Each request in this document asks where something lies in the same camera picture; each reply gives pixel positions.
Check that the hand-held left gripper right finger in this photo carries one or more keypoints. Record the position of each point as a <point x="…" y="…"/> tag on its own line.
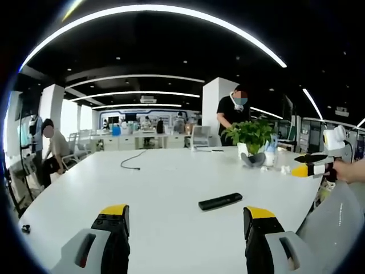
<point x="261" y="228"/>

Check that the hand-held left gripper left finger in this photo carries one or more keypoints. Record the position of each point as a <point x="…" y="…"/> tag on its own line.
<point x="111" y="225"/>

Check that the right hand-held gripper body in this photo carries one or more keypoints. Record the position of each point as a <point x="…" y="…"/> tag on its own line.
<point x="335" y="142"/>

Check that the black remote control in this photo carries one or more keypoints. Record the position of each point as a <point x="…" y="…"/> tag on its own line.
<point x="220" y="201"/>

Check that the person's right hand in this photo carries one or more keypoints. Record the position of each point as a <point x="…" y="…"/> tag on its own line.
<point x="349" y="170"/>

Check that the small white object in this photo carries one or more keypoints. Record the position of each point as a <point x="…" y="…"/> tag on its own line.
<point x="285" y="170"/>

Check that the blue and white bottle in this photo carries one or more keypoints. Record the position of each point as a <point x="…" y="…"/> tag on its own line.
<point x="271" y="155"/>

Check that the grey curved object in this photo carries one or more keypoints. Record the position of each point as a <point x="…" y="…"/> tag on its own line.
<point x="253" y="160"/>

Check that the grey chair back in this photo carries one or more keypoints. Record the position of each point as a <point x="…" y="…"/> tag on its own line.
<point x="332" y="225"/>

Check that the green potted plant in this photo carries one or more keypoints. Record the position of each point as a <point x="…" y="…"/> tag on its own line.
<point x="251" y="137"/>

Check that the grey office chair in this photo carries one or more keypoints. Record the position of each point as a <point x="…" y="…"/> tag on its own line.
<point x="72" y="155"/>

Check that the small black object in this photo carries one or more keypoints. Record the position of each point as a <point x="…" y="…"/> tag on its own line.
<point x="26" y="228"/>

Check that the black pen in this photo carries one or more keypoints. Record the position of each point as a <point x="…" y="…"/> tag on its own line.
<point x="217" y="150"/>

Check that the white office chair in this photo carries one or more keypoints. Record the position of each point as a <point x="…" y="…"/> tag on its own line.
<point x="201" y="136"/>

